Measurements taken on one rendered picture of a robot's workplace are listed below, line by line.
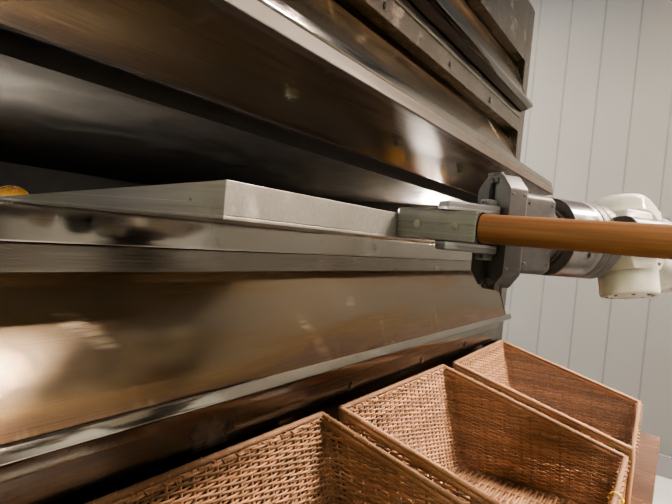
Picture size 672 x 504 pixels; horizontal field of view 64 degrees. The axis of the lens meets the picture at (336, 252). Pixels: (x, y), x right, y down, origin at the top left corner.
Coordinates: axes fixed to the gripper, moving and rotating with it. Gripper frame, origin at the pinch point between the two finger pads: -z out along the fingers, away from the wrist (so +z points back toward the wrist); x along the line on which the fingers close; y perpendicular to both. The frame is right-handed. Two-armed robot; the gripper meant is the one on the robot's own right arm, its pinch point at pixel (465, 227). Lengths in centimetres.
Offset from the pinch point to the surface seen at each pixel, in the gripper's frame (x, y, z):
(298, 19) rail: -23.3, 15.4, -15.8
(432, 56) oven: -44, 68, 33
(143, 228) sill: 3.4, 21.9, -31.1
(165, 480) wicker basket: 35.2, 22.2, -26.0
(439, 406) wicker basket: 44, 72, 48
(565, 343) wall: 56, 211, 230
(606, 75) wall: -111, 205, 234
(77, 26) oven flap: -17.1, 15.5, -39.5
